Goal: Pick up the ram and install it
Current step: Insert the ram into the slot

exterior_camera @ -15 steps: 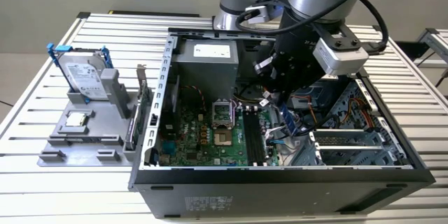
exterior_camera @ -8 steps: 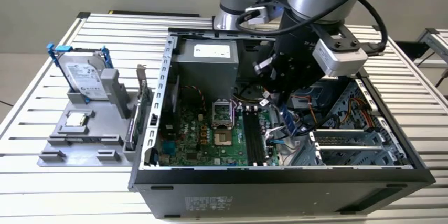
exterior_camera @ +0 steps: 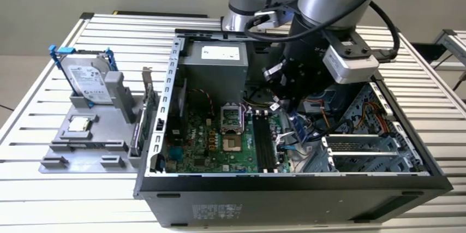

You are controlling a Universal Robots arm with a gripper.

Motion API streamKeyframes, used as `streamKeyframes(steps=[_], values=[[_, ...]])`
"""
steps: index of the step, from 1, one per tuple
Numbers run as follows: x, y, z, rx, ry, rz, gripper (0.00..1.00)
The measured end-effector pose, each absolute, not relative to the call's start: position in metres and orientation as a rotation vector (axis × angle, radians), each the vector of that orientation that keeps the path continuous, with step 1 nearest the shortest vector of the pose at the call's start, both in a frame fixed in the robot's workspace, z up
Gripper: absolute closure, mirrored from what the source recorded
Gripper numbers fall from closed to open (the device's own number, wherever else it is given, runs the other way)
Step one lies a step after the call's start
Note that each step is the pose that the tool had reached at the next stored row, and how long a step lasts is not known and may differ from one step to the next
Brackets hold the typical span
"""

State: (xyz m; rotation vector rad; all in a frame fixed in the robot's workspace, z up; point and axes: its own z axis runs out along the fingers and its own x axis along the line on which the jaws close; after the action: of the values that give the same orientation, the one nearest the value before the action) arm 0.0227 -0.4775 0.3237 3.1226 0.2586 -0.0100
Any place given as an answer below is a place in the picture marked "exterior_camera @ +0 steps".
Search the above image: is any RAM stick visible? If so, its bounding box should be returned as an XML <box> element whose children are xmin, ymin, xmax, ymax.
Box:
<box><xmin>285</xmin><ymin>109</ymin><xmax>311</xmax><ymax>143</ymax></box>
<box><xmin>50</xmin><ymin>140</ymin><xmax>122</xmax><ymax>148</ymax></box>

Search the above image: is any black RAM slot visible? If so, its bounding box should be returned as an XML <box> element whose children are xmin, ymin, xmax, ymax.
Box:
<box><xmin>256</xmin><ymin>111</ymin><xmax>268</xmax><ymax>173</ymax></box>
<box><xmin>252</xmin><ymin>111</ymin><xmax>263</xmax><ymax>173</ymax></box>
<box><xmin>260</xmin><ymin>111</ymin><xmax>272</xmax><ymax>173</ymax></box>

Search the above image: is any grey metal disk bay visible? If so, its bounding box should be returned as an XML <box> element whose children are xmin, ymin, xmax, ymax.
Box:
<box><xmin>297</xmin><ymin>80</ymin><xmax>364</xmax><ymax>113</ymax></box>

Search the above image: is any grey power supply unit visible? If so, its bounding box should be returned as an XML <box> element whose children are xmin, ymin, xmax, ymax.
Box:
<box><xmin>180</xmin><ymin>40</ymin><xmax>251</xmax><ymax>105</ymax></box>

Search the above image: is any metal socket cover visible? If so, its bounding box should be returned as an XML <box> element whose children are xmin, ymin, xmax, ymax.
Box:
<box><xmin>219</xmin><ymin>103</ymin><xmax>244</xmax><ymax>133</ymax></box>

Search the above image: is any CPU socket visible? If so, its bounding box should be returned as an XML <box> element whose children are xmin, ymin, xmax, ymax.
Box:
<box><xmin>221</xmin><ymin>133</ymin><xmax>243</xmax><ymax>153</ymax></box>

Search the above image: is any metal expansion slot cover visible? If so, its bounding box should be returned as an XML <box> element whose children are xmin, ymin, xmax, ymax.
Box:
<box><xmin>327</xmin><ymin>150</ymin><xmax>398</xmax><ymax>159</ymax></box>

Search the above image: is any green motherboard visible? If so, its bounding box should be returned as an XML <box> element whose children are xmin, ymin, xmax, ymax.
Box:
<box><xmin>163</xmin><ymin>104</ymin><xmax>292</xmax><ymax>174</ymax></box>

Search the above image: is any aluminium side table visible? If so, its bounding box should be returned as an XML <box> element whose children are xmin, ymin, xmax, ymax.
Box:
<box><xmin>431</xmin><ymin>28</ymin><xmax>466</xmax><ymax>92</ymax></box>

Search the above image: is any black graphics card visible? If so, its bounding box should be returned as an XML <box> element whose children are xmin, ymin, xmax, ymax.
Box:
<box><xmin>129</xmin><ymin>66</ymin><xmax>159</xmax><ymax>160</ymax></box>

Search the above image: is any black PC case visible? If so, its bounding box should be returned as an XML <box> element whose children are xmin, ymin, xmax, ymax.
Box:
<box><xmin>132</xmin><ymin>27</ymin><xmax>454</xmax><ymax>228</ymax></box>

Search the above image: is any grey parts rack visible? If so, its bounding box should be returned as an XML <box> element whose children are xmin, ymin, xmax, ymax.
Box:
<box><xmin>38</xmin><ymin>71</ymin><xmax>161</xmax><ymax>175</ymax></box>

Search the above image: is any hard disk in blue carrier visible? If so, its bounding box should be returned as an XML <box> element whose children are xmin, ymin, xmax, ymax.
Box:
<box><xmin>48</xmin><ymin>44</ymin><xmax>117</xmax><ymax>107</ymax></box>

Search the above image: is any silver CPU chip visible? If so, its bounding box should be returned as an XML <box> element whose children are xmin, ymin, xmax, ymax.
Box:
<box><xmin>66</xmin><ymin>118</ymin><xmax>92</xmax><ymax>133</ymax></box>

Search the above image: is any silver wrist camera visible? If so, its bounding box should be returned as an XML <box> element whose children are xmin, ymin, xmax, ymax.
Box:
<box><xmin>252</xmin><ymin>10</ymin><xmax>291</xmax><ymax>31</ymax></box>
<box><xmin>321</xmin><ymin>44</ymin><xmax>380</xmax><ymax>85</ymax></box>

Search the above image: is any black camera cable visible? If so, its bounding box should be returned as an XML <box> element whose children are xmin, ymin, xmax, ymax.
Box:
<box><xmin>368</xmin><ymin>0</ymin><xmax>400</xmax><ymax>61</ymax></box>
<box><xmin>243</xmin><ymin>0</ymin><xmax>377</xmax><ymax>43</ymax></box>

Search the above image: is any grey power wire bundle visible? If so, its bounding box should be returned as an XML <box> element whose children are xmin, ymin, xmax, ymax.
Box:
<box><xmin>241</xmin><ymin>98</ymin><xmax>288</xmax><ymax>115</ymax></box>

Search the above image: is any thin orange wire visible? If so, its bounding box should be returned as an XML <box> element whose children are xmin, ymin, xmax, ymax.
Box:
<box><xmin>307</xmin><ymin>99</ymin><xmax>331</xmax><ymax>129</ymax></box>

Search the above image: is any orange yellow wire bundle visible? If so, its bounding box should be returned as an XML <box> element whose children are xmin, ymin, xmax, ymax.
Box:
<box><xmin>357</xmin><ymin>101</ymin><xmax>392</xmax><ymax>137</ymax></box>

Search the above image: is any wire locking lever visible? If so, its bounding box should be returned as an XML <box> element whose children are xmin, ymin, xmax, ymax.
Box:
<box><xmin>237</xmin><ymin>104</ymin><xmax>247</xmax><ymax>134</ymax></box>

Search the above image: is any thick black cable bundle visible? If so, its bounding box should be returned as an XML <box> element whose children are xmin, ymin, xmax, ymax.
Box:
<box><xmin>304</xmin><ymin>110</ymin><xmax>349</xmax><ymax>144</ymax></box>

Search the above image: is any twisted orange black wire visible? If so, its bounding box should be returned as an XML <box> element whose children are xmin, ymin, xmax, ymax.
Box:
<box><xmin>187</xmin><ymin>88</ymin><xmax>216</xmax><ymax>116</ymax></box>

